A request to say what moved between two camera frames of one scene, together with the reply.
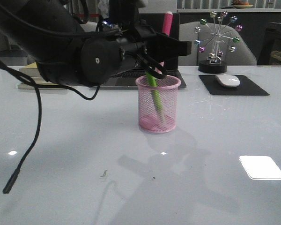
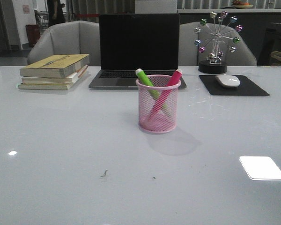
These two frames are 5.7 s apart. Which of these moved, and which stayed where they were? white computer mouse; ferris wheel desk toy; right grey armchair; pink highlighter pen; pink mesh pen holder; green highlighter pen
Moved: pink highlighter pen; green highlighter pen
Stayed: right grey armchair; white computer mouse; pink mesh pen holder; ferris wheel desk toy
